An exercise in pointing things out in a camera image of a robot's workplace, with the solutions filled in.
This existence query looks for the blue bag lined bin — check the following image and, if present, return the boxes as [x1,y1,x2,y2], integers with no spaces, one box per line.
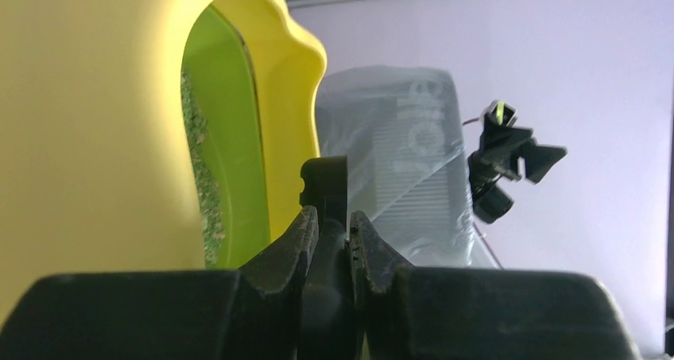
[316,65,497,268]

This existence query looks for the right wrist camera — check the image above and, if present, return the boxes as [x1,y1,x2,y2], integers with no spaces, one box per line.
[479,99,517,127]

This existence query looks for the black litter scoop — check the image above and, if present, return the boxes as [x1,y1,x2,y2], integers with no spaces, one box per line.
[297,156,357,359]

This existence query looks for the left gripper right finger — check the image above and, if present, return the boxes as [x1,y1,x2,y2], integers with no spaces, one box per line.
[350,211,640,359]

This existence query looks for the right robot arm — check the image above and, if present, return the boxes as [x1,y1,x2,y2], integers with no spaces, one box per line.
[467,118,567,224]

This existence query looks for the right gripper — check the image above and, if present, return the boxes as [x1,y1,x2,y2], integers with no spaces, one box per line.
[467,120,567,200]

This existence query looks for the green cat litter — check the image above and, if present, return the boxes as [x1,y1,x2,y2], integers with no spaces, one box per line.
[180,68,225,269]

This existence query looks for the yellow litter box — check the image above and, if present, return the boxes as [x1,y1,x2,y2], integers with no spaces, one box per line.
[1,0,327,319]

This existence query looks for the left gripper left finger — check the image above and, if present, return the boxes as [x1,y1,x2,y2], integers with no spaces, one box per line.
[1,207,318,359]

